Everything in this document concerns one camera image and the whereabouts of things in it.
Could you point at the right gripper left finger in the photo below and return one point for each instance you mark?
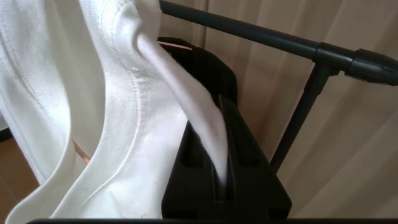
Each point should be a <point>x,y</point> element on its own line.
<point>186,186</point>

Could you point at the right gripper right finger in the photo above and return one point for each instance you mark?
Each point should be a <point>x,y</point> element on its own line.
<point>255,180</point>

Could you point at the black shorts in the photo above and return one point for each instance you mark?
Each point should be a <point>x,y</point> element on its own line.
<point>211,71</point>

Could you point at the white printed garment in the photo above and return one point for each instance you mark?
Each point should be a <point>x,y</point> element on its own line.
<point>93,109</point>

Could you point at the black clothes rack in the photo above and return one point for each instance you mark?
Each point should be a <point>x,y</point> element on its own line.
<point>280,35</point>

